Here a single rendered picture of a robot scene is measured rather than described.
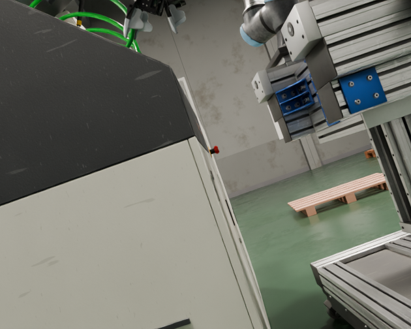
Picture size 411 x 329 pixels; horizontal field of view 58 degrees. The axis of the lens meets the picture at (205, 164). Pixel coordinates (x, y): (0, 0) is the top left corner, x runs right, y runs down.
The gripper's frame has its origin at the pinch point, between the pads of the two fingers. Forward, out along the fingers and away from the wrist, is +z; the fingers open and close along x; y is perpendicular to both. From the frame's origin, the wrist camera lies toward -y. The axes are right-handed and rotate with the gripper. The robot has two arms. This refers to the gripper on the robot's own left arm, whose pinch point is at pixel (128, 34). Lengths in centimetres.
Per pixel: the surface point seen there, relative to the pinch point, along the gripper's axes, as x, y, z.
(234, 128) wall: 882, 16, 184
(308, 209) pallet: 242, 134, 108
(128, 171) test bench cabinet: -45, 26, 24
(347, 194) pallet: 249, 164, 81
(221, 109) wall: 892, -37, 149
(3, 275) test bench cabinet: -54, 9, 54
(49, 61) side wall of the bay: -40.3, 0.3, 9.1
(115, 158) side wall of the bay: -44, 22, 22
